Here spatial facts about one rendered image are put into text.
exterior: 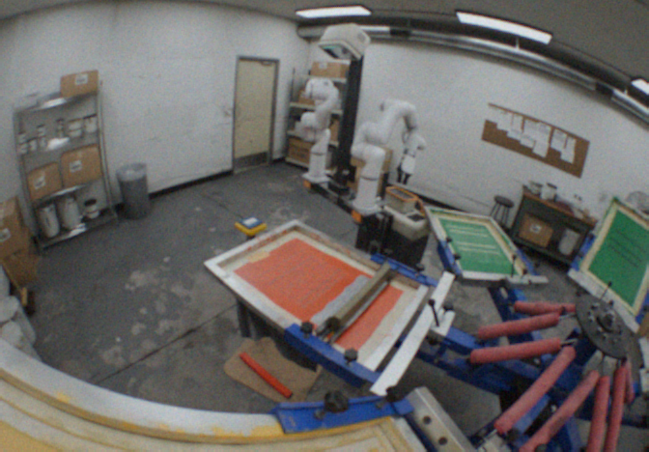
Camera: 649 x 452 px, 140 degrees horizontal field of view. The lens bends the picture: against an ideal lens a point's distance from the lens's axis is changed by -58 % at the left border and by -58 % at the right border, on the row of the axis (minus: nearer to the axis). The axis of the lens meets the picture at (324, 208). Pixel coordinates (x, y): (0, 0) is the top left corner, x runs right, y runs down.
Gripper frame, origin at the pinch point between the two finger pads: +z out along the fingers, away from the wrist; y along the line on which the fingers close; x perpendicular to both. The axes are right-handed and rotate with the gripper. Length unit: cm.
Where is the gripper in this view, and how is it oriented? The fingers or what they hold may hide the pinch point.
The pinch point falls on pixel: (402, 181)
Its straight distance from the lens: 163.2
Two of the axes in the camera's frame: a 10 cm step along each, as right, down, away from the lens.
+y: 8.0, 1.3, 5.8
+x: -5.4, -2.5, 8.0
